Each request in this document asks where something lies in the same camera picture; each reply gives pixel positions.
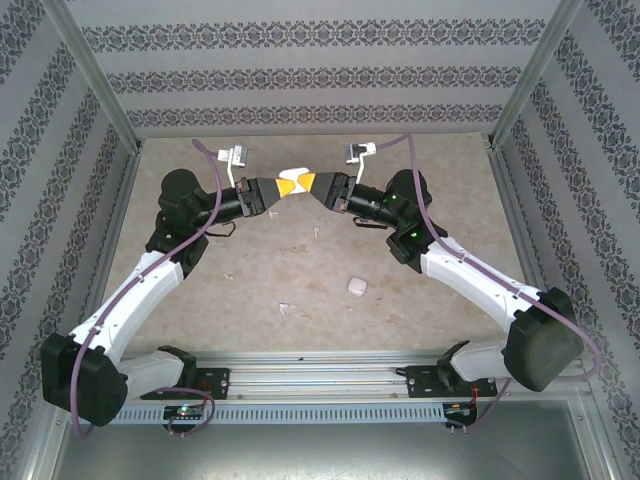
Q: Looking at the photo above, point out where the white slotted cable duct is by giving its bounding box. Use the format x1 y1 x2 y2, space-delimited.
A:
107 402 481 425

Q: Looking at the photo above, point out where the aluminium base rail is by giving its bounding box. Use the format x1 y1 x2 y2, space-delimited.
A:
119 349 586 401

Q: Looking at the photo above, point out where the aluminium frame post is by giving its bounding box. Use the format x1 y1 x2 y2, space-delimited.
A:
42 0 146 151
491 0 585 147

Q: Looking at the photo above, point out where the thin black right gripper cable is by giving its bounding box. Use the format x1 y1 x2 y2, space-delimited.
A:
351 216 392 232

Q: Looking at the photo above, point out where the thin black left gripper cable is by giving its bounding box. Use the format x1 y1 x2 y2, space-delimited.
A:
203 221 237 240

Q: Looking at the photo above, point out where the grey metal sheet panel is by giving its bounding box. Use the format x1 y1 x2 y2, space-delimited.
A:
49 399 607 480

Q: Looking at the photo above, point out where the small circuit board green light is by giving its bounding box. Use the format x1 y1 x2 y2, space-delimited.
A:
164 403 207 420

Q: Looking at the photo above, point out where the aluminium side frame rail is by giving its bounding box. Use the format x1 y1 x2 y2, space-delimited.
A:
79 142 146 351
487 142 556 301

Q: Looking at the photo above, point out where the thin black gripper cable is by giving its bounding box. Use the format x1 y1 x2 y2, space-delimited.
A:
203 221 237 240
351 216 392 232

